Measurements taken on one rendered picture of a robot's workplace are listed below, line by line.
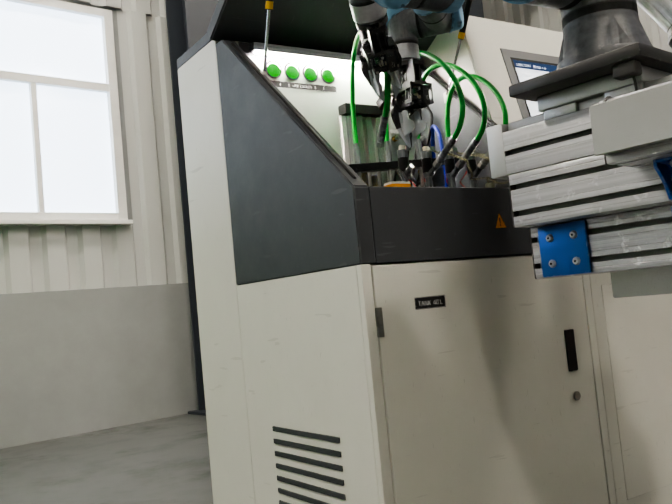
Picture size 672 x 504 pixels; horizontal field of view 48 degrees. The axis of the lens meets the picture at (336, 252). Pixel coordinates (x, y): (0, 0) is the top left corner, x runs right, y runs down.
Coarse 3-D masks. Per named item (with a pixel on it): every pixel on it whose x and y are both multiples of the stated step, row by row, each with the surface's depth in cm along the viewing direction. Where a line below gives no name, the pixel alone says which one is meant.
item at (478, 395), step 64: (384, 320) 152; (448, 320) 162; (512, 320) 172; (576, 320) 184; (384, 384) 151; (448, 384) 160; (512, 384) 170; (576, 384) 182; (448, 448) 158; (512, 448) 168; (576, 448) 179
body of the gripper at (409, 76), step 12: (408, 60) 188; (420, 60) 187; (408, 72) 188; (420, 72) 189; (408, 84) 185; (420, 84) 187; (408, 96) 187; (420, 96) 187; (432, 96) 188; (408, 108) 191
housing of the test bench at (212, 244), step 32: (192, 64) 217; (192, 96) 218; (192, 128) 219; (192, 160) 220; (224, 160) 202; (192, 192) 221; (224, 192) 203; (192, 224) 222; (224, 224) 203; (224, 256) 204; (224, 288) 205; (224, 320) 206; (224, 352) 207; (224, 384) 208; (224, 416) 208; (224, 448) 209; (224, 480) 210
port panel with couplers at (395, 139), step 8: (384, 88) 229; (392, 120) 229; (392, 128) 229; (392, 136) 228; (400, 136) 226; (392, 144) 228; (400, 144) 230; (392, 152) 227; (392, 160) 227; (416, 176) 232
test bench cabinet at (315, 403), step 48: (240, 288) 197; (288, 288) 176; (336, 288) 158; (288, 336) 176; (336, 336) 159; (288, 384) 177; (336, 384) 160; (288, 432) 178; (336, 432) 161; (384, 432) 149; (288, 480) 179; (336, 480) 161; (384, 480) 148
